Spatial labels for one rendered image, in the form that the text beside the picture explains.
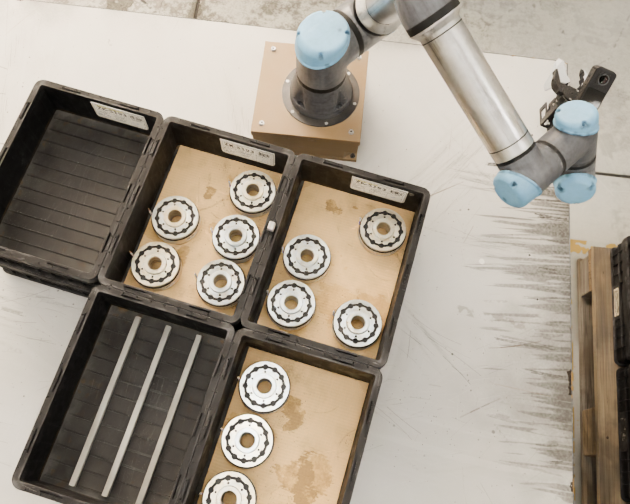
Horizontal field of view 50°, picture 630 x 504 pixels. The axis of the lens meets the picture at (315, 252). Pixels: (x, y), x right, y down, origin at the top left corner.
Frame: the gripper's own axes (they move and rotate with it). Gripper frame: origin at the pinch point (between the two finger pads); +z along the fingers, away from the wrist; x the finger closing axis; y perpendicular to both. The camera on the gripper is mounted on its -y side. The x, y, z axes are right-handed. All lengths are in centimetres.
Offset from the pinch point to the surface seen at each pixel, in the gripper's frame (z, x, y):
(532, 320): -38, 17, 40
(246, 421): -77, -41, 51
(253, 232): -40, -51, 43
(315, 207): -29, -40, 40
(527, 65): 29.2, 5.3, 22.9
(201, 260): -46, -60, 50
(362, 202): -26, -30, 36
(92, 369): -72, -73, 62
